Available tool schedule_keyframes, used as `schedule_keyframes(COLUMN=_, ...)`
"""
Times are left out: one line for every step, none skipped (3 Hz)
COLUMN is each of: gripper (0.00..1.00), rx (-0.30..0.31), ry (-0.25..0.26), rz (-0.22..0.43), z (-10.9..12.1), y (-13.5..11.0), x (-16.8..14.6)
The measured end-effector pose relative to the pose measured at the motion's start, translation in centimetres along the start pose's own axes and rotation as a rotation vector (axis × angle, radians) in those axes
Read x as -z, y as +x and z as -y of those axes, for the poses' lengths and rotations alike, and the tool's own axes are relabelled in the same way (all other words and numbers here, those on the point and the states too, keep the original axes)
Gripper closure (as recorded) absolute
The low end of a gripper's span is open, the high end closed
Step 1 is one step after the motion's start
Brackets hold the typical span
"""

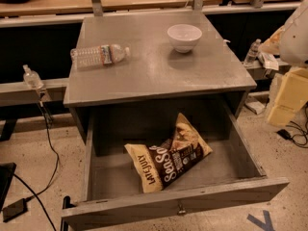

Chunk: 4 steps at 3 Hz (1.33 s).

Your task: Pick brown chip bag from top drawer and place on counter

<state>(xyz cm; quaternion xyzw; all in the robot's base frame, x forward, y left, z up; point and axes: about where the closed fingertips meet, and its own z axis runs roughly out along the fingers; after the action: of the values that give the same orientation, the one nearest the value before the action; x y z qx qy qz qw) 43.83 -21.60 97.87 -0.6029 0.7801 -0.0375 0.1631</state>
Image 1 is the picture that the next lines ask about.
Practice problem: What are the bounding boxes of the clear sanitizer pump bottle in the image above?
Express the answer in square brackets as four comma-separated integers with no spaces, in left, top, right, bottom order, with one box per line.
[23,64,43,90]

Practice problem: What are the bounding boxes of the open grey top drawer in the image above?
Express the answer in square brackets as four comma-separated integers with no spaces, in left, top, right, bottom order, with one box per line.
[62,95,289,231]

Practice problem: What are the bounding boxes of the white packet on rail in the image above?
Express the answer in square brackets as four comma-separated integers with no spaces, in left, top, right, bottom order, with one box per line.
[258,52,279,70]

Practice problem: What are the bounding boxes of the small upright water bottle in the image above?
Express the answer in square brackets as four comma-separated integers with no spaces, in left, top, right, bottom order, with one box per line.
[244,38,261,67]

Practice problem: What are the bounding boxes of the brown Late July chip bag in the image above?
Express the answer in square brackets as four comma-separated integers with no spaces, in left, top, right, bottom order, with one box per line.
[124,113,213,193]

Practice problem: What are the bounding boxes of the white ceramic bowl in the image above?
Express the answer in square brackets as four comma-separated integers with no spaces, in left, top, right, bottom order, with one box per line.
[167,24,202,53]

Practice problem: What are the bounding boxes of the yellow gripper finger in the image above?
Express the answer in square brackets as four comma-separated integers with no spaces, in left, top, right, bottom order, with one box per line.
[267,68,308,127]

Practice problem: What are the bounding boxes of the black floor cable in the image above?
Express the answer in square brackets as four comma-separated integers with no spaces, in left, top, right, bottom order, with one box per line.
[13,101,61,231]

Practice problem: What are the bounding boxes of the clear plastic water bottle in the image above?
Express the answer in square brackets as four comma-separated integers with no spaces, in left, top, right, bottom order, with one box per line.
[70,44,130,69]

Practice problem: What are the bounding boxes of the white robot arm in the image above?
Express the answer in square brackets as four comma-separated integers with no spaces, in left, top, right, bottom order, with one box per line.
[264,0,308,127]

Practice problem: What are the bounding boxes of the black power adapter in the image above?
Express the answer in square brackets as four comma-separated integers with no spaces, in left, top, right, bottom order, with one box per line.
[3,198,28,222]

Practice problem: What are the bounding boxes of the grey wooden cabinet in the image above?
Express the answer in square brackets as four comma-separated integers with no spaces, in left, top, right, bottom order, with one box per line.
[64,12,256,139]

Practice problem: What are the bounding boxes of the wooden desk at back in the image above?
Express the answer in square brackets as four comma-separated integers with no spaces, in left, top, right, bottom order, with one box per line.
[0,0,193,17]

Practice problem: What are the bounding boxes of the black object left edge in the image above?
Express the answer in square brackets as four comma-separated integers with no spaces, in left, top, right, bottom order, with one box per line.
[0,163,16,210]

